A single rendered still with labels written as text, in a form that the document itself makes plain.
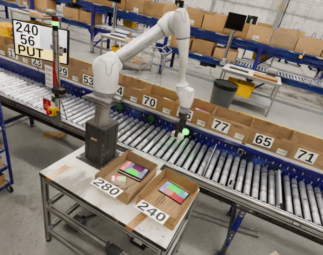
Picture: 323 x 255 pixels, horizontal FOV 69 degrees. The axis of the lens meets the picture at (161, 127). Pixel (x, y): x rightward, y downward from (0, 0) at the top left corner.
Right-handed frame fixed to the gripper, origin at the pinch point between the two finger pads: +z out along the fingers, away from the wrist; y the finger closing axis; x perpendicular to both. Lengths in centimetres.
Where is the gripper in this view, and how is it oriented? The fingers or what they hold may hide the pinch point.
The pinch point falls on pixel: (178, 132)
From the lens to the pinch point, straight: 205.7
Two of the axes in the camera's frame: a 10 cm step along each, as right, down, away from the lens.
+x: -7.4, -4.4, 5.1
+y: 6.5, -2.7, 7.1
